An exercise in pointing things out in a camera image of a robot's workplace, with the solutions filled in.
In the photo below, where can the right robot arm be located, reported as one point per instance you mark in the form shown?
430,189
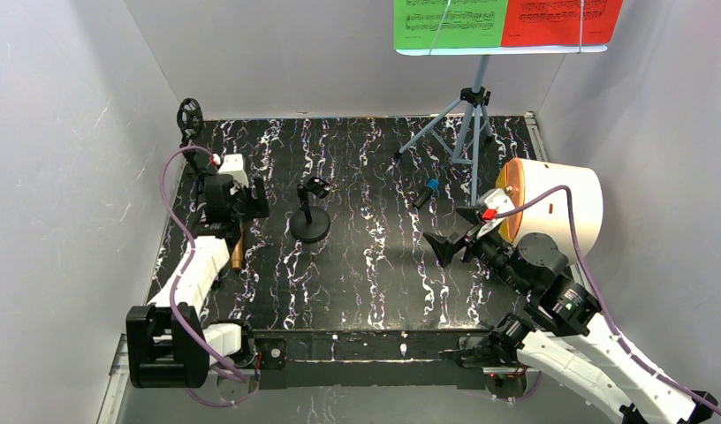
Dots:
566,334

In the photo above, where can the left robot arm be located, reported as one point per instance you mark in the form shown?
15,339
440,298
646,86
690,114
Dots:
168,347

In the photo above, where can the white drum orange head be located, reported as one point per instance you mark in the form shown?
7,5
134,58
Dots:
525,179

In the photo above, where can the red sheet music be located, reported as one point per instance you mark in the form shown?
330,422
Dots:
560,23

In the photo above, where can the green sheet music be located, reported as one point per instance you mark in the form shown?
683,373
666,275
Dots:
442,24

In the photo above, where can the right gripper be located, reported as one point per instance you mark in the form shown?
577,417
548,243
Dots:
464,238

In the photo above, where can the black round-base mic stand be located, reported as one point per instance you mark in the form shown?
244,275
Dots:
310,224

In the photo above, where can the gold microphone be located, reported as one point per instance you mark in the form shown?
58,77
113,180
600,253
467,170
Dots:
238,253

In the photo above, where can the black marker blue cap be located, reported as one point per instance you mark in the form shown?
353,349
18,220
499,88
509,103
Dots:
425,194

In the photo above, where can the aluminium base frame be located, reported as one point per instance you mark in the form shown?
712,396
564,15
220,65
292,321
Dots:
272,359

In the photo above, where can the black tripod mic stand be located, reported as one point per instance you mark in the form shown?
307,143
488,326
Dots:
190,123

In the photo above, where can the grey tripod music stand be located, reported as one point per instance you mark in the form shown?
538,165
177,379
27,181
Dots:
475,128

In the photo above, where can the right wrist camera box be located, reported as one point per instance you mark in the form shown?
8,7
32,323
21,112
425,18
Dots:
492,203

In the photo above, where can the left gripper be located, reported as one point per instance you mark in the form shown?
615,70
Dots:
254,198

